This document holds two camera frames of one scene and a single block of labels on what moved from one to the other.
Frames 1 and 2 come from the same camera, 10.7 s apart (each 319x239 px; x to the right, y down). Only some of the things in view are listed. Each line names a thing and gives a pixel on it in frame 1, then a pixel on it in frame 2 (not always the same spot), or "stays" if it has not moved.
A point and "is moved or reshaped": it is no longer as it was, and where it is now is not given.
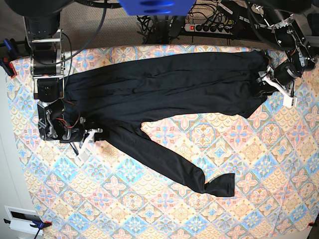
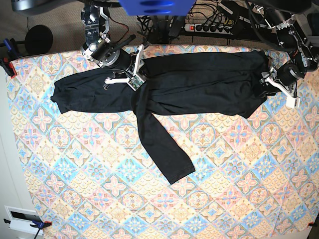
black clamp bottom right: [312, 224] stays
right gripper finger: [84, 153] to [138, 78]
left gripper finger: [288, 100] stays
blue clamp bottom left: [38, 225] stays
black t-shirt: [113, 99] is moved or reshaped
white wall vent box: [20, 219] stays
